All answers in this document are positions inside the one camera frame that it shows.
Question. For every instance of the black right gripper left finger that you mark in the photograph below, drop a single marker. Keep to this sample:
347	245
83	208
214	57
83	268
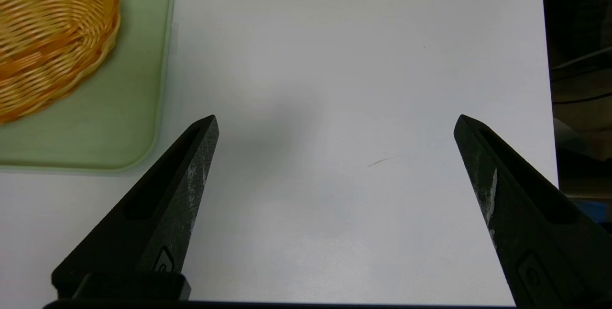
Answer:
158	213

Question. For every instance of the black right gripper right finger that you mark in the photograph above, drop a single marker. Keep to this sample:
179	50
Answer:
535	223

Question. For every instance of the small round yellow wicker basket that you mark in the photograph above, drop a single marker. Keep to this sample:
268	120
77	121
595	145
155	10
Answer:
48	36

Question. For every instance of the blue object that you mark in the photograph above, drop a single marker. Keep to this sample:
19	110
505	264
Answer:
595	209

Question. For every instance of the light green plastic tray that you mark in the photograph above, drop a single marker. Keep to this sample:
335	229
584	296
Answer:
129	108

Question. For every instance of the black woven bin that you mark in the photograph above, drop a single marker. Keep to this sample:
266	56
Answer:
583	17

